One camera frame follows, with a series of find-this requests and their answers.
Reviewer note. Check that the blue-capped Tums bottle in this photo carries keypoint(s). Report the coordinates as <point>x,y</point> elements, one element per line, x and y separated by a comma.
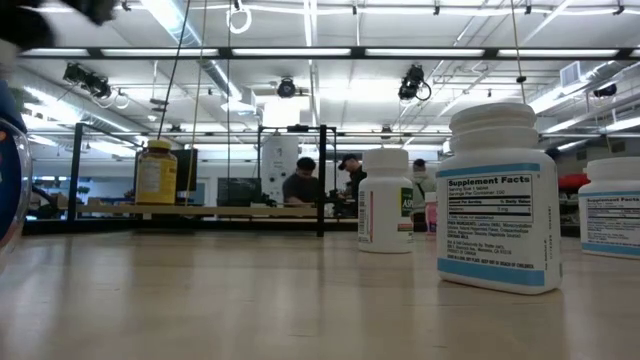
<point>10,190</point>

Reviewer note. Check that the brown bottle yellow cap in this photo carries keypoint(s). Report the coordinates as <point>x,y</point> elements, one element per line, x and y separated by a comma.
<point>156,175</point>

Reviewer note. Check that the white aspirin bottle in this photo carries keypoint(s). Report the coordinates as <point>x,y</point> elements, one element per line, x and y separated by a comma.
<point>382,210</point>

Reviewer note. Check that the pink bottle white cap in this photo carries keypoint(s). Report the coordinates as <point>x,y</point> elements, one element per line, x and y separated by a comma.
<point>431,212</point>

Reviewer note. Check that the white bottle blue bands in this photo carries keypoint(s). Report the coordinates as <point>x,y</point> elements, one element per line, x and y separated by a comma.
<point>500,225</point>
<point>612,220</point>

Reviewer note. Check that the wooden shelf board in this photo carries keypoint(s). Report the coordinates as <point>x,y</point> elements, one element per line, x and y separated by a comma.
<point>225,211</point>

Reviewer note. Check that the black monitor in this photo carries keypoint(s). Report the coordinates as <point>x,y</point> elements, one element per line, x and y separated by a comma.
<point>239,192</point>
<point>187,170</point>

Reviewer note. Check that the white pillar machine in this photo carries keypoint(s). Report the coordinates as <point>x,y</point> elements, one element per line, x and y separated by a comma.
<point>277,170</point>

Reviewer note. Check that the person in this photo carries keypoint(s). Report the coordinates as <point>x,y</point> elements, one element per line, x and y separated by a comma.
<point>356,182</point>
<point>424,187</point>
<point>300,187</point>

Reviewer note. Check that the white ceiling air vent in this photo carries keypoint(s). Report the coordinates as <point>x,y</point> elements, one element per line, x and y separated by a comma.
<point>570,75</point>

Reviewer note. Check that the red bin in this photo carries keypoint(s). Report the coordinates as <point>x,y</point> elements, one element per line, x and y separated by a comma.
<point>572,181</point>

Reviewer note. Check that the black ceiling-hung camera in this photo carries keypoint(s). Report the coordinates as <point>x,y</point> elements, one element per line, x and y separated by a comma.
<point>286,87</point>
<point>605,90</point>
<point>87,80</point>
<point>412,82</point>

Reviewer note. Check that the silver ceiling air duct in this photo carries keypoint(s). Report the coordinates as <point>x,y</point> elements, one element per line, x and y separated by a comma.
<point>170,20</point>

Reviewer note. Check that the black overhead frame bar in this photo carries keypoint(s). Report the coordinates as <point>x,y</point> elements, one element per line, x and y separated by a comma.
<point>225,52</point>

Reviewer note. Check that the black table rig frame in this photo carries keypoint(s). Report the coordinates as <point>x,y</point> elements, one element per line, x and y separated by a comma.
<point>150,226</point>

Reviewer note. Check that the black metal shelf frame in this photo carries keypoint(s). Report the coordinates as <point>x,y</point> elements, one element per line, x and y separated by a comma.
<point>322,175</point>

